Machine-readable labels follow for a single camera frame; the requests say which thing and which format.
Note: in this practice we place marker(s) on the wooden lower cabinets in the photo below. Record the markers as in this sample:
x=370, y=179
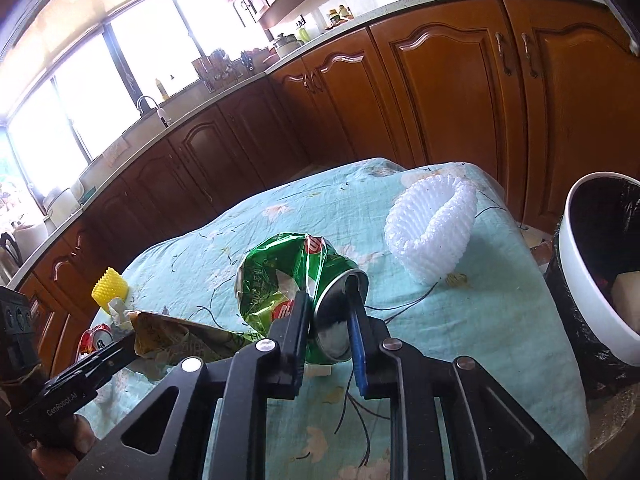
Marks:
x=425, y=85

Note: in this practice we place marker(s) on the seasoning jar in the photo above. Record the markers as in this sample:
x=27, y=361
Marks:
x=345, y=14
x=333, y=17

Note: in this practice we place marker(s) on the teal floral tablecloth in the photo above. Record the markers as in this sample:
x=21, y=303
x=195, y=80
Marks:
x=450, y=320

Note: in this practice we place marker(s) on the white bin with black liner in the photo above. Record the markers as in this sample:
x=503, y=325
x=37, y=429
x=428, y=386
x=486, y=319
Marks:
x=585, y=300

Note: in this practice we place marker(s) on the yellow-green snack bag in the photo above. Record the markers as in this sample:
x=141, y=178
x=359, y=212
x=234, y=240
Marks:
x=170, y=335

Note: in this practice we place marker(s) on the steel kettle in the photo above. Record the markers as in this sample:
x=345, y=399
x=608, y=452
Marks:
x=10, y=260

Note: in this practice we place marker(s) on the kitchen window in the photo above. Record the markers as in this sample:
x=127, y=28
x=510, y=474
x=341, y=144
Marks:
x=150, y=50

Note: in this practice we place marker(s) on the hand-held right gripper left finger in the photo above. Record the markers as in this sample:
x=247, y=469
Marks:
x=292, y=340

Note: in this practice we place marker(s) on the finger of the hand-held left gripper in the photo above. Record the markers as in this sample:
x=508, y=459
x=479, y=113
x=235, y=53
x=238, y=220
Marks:
x=100, y=362

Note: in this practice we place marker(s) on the person's left hand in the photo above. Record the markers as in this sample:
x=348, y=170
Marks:
x=60, y=465

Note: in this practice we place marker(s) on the chrome faucet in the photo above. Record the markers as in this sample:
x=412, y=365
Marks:
x=150, y=101

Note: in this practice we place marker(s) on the crumpled white tissue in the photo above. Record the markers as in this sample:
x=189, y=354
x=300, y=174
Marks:
x=120, y=314

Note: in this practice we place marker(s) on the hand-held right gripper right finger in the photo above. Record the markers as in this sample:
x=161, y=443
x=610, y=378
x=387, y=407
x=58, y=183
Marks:
x=357, y=350

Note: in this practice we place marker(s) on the green bottle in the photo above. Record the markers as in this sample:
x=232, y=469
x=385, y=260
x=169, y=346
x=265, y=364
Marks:
x=303, y=35

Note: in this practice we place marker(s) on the white pot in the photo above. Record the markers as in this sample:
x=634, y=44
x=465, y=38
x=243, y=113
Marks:
x=62, y=207

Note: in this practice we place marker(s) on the light stone countertop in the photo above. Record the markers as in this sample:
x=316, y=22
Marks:
x=225, y=91

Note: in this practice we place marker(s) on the white foam fruit net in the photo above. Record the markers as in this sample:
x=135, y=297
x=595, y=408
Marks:
x=430, y=230

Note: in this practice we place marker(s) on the yellow foam fruit net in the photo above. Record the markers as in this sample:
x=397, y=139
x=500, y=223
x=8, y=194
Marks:
x=111, y=290

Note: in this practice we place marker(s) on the dish soap bottle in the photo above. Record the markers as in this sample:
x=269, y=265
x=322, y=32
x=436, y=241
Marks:
x=162, y=91

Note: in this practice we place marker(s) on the utensil rack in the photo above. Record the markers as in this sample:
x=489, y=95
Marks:
x=212, y=70

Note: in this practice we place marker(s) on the crushed green can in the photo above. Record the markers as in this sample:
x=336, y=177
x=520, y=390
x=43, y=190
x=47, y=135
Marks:
x=270, y=270

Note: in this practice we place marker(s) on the crushed red can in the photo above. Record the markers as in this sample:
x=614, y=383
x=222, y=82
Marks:
x=97, y=340

